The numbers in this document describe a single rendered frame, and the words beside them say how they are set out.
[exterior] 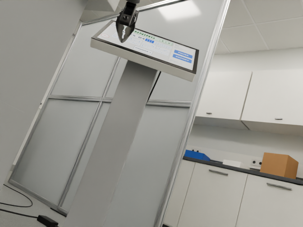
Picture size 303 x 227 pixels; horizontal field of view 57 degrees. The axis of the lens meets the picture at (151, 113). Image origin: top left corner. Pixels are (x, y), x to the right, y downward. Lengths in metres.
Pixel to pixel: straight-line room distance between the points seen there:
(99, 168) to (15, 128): 0.82
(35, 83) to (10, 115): 0.07
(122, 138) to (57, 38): 0.83
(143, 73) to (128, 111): 0.21
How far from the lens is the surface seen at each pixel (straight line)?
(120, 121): 1.33
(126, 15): 1.28
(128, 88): 1.38
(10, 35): 0.50
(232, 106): 3.74
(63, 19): 0.57
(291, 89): 3.61
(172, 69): 1.33
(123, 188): 2.05
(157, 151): 1.94
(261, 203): 2.90
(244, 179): 3.00
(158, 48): 1.44
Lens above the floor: 0.40
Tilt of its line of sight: 15 degrees up
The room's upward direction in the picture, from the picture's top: 19 degrees clockwise
